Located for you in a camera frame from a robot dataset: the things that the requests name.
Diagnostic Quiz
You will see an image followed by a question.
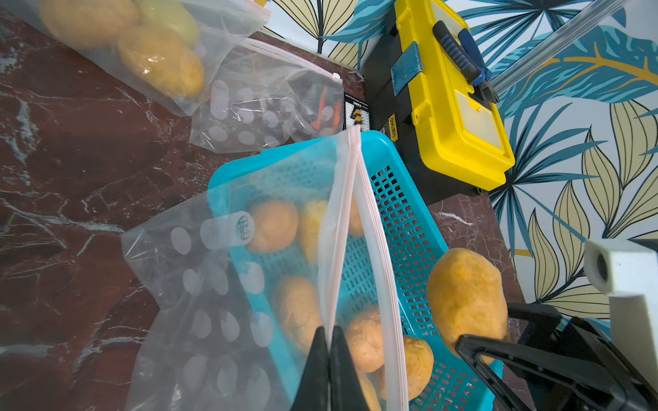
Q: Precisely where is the greenish potato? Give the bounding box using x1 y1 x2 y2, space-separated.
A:
135 0 200 45

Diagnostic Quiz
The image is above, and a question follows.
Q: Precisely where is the yellow black toolbox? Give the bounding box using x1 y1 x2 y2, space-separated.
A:
363 1 515 204

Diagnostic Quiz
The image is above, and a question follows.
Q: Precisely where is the aluminium corner post right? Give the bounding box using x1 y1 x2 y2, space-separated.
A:
492 0 628 94

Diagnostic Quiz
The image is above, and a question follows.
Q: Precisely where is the yellow potato top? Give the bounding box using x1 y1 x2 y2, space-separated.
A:
117 25 205 99

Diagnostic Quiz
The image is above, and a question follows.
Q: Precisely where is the teal plastic basket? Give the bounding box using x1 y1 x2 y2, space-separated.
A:
207 131 495 410

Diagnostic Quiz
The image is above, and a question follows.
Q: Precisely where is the potato orange middle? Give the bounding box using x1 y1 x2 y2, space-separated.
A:
349 198 364 238

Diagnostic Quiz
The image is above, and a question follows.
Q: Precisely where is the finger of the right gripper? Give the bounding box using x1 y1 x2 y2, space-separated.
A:
456 304 657 410

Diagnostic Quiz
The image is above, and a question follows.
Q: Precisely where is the yellow potato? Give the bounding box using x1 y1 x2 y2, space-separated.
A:
117 25 205 99
39 0 140 50

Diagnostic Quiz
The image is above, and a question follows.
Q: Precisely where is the clear zipper bag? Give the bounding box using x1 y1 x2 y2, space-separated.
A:
1 0 271 116

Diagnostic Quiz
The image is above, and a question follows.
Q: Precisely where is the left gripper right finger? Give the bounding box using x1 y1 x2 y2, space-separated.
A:
329 325 369 411

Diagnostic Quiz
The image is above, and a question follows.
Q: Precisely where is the clear dotted bag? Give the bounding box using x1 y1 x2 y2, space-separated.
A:
190 39 344 154
122 129 408 410

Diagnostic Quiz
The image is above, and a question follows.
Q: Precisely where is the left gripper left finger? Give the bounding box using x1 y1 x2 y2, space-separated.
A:
291 326 330 411

